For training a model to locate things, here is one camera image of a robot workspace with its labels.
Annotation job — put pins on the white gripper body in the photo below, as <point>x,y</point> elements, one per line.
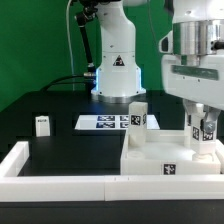
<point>203,84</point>

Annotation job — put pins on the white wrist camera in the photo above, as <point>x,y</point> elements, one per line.
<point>166,43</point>

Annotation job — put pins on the white U-shaped fence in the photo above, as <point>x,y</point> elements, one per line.
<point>14,188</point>

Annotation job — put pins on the white square tabletop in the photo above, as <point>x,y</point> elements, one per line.
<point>165,153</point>

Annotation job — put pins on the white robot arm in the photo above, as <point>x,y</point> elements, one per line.
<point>193,54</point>

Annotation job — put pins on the AprilTag marker sheet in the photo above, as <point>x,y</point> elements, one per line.
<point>102,122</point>

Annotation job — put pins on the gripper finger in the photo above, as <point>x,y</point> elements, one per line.
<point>188,107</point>
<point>209,123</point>

